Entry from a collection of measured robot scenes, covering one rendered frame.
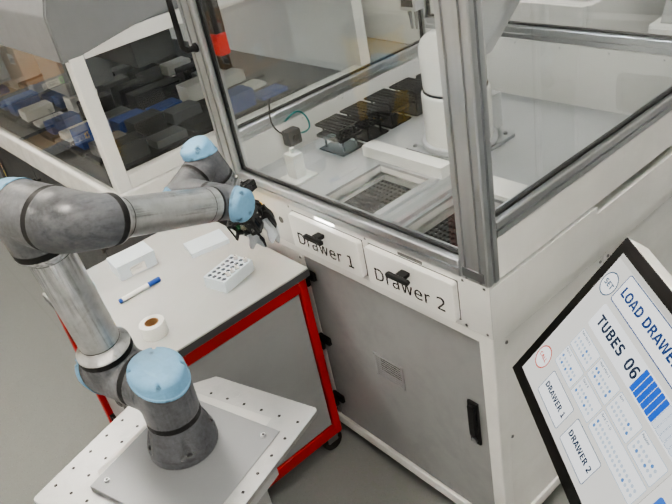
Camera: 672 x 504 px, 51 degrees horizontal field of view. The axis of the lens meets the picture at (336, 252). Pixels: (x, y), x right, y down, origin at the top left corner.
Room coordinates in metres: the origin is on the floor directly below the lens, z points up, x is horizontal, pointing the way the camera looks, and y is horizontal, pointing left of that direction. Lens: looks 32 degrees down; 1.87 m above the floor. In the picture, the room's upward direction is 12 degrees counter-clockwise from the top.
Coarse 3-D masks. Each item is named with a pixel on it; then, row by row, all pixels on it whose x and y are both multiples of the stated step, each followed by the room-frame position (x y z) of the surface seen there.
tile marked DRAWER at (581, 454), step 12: (576, 420) 0.75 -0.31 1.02; (564, 432) 0.75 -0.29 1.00; (576, 432) 0.73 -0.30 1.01; (564, 444) 0.73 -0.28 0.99; (576, 444) 0.72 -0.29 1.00; (588, 444) 0.70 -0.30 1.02; (576, 456) 0.70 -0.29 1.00; (588, 456) 0.68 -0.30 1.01; (576, 468) 0.68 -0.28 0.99; (588, 468) 0.67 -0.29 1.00
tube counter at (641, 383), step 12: (636, 360) 0.74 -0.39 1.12; (624, 372) 0.74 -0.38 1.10; (636, 372) 0.73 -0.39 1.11; (648, 372) 0.71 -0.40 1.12; (636, 384) 0.71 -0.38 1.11; (648, 384) 0.70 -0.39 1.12; (636, 396) 0.70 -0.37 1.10; (648, 396) 0.68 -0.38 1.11; (660, 396) 0.67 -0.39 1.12; (648, 408) 0.67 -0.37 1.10; (660, 408) 0.65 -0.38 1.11; (648, 420) 0.65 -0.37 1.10; (660, 420) 0.64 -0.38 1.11; (660, 432) 0.63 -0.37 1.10
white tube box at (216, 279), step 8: (232, 256) 1.82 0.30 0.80; (224, 264) 1.79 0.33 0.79; (232, 264) 1.77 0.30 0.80; (240, 264) 1.77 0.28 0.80; (248, 264) 1.77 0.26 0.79; (216, 272) 1.75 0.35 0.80; (224, 272) 1.74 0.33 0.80; (240, 272) 1.74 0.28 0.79; (248, 272) 1.76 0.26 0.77; (208, 280) 1.73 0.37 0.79; (216, 280) 1.71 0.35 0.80; (224, 280) 1.70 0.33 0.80; (232, 280) 1.71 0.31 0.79; (240, 280) 1.73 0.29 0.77; (216, 288) 1.71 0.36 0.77; (224, 288) 1.69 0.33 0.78; (232, 288) 1.70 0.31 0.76
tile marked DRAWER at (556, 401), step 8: (552, 376) 0.85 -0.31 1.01; (544, 384) 0.85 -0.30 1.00; (552, 384) 0.84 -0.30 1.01; (560, 384) 0.83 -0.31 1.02; (544, 392) 0.84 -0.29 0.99; (552, 392) 0.83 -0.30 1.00; (560, 392) 0.81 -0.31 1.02; (544, 400) 0.83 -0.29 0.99; (552, 400) 0.82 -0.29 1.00; (560, 400) 0.80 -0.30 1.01; (568, 400) 0.79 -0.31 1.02; (552, 408) 0.80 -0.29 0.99; (560, 408) 0.79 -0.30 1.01; (568, 408) 0.78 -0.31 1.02; (552, 416) 0.79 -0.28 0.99; (560, 416) 0.78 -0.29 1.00; (568, 416) 0.77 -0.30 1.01; (560, 424) 0.77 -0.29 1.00
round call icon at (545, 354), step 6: (546, 342) 0.92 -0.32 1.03; (540, 348) 0.92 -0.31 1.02; (546, 348) 0.91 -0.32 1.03; (534, 354) 0.92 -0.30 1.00; (540, 354) 0.91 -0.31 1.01; (546, 354) 0.90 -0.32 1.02; (552, 354) 0.89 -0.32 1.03; (534, 360) 0.91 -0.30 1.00; (540, 360) 0.90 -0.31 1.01; (546, 360) 0.89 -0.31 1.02; (540, 366) 0.89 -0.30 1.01; (540, 372) 0.88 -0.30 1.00
